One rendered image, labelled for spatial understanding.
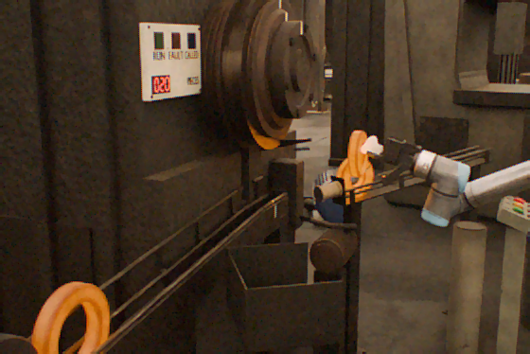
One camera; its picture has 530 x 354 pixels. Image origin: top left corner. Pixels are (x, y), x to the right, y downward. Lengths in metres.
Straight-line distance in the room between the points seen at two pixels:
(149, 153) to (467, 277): 1.38
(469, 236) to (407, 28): 2.39
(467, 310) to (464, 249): 0.24
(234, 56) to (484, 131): 2.92
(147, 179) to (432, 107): 3.18
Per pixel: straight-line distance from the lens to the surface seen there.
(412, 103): 4.53
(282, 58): 1.72
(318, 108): 10.69
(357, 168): 2.08
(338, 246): 2.16
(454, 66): 4.43
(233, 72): 1.68
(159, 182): 1.53
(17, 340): 1.10
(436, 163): 2.06
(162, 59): 1.57
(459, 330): 2.56
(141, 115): 1.53
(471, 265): 2.46
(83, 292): 1.20
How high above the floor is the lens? 1.20
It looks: 12 degrees down
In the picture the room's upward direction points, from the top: straight up
